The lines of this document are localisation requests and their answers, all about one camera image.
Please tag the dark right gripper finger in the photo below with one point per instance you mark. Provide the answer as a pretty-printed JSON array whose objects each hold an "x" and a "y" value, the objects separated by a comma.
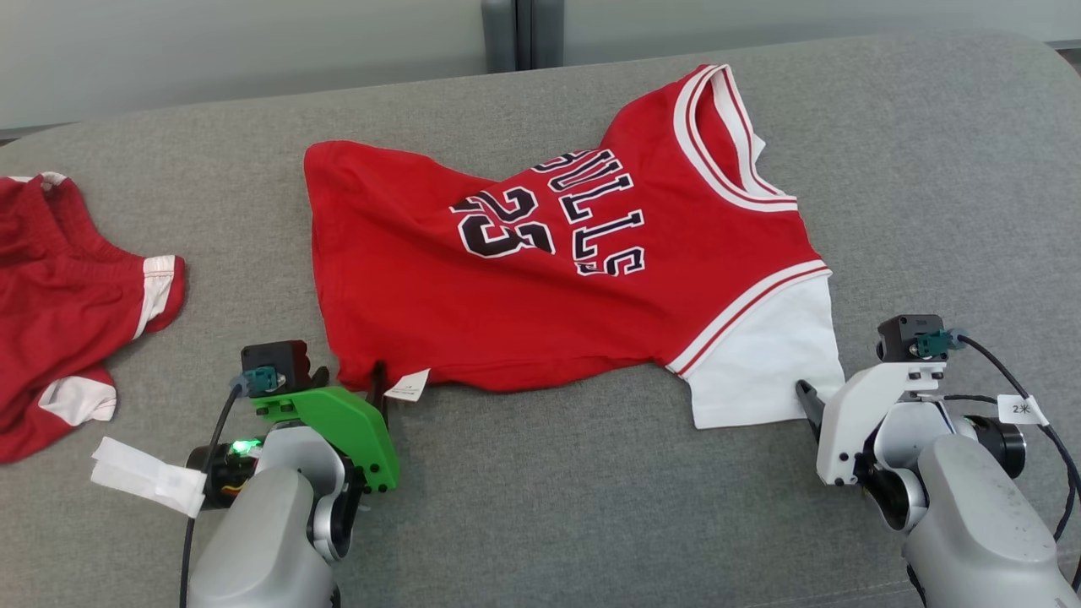
[{"x": 814, "y": 405}]

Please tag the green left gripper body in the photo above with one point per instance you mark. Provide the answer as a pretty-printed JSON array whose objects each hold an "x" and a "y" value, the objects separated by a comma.
[{"x": 355, "y": 426}]

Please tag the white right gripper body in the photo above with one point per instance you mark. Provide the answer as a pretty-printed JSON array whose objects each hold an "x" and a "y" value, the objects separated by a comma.
[{"x": 853, "y": 414}]

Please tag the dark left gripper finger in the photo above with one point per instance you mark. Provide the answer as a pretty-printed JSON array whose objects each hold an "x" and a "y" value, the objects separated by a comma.
[
  {"x": 320, "y": 379},
  {"x": 379, "y": 388}
]

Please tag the red Bulls basketball jersey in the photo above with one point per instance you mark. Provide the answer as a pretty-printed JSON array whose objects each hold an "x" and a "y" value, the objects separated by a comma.
[{"x": 524, "y": 304}]

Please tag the red shorts with white trim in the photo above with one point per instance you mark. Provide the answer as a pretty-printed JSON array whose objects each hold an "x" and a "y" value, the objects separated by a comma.
[{"x": 67, "y": 321}]

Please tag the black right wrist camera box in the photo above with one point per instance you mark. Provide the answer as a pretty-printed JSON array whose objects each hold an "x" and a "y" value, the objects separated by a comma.
[{"x": 904, "y": 333}]

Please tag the grey partition post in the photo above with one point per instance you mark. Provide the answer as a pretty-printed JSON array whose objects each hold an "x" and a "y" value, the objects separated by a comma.
[{"x": 522, "y": 34}]

